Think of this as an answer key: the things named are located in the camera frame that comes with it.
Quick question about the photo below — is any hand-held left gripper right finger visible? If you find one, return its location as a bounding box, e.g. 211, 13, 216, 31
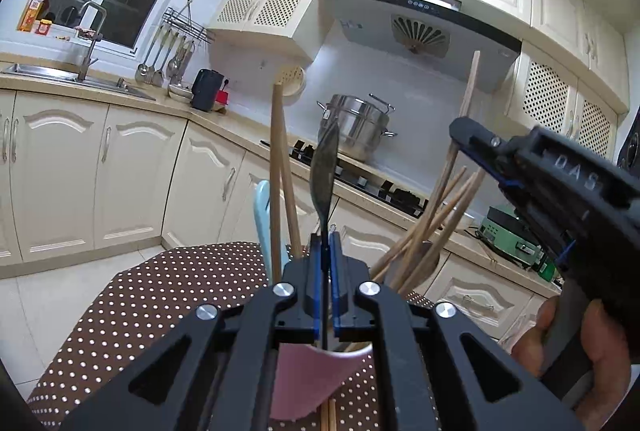
327, 231, 586, 431

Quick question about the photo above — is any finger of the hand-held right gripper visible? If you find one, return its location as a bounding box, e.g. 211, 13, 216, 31
492, 170, 532, 208
448, 116, 537, 178

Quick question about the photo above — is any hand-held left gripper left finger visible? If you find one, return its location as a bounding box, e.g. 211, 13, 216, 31
60, 231, 328, 431

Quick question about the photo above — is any light blue knife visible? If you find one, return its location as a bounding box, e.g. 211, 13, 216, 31
254, 180, 291, 267

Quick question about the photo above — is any pink cup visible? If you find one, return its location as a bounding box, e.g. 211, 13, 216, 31
270, 341, 375, 419

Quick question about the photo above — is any metal spoon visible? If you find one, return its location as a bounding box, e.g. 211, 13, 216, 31
309, 118, 341, 257

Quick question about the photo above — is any bunch of wooden chopsticks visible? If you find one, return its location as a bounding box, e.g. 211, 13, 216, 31
269, 84, 487, 431

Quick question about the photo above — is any person's right hand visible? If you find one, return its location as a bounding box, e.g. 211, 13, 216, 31
511, 297, 637, 428

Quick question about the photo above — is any green electric cooker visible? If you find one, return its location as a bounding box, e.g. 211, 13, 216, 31
475, 206, 546, 269

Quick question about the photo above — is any large lattice door cabinet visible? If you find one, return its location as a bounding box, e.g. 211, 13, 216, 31
505, 40, 631, 162

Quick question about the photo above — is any steel steamer pot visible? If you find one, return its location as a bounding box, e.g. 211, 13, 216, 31
316, 94, 398, 162

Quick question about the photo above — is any range hood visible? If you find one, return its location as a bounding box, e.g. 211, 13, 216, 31
315, 0, 522, 94

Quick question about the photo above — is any brown polka dot tablecloth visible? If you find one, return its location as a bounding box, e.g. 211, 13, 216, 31
27, 241, 441, 431

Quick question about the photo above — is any black kettle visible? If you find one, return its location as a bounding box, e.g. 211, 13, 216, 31
191, 68, 224, 113

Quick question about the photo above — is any hanging steel skimmer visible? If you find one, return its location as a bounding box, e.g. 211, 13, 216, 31
172, 38, 196, 84

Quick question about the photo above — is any small lattice door cabinet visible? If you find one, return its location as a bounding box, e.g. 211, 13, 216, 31
206, 0, 323, 62

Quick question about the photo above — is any hanging steel ladle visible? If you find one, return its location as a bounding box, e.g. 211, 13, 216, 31
135, 27, 153, 83

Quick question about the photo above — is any steel sink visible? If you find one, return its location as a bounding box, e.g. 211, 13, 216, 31
2, 64, 157, 101

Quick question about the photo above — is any steel faucet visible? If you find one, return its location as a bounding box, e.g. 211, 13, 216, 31
75, 1, 108, 82

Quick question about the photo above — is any orange bottle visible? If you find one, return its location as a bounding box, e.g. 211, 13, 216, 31
19, 0, 48, 33

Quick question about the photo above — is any wall utensil rack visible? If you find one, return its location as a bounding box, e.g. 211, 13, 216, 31
162, 6, 216, 44

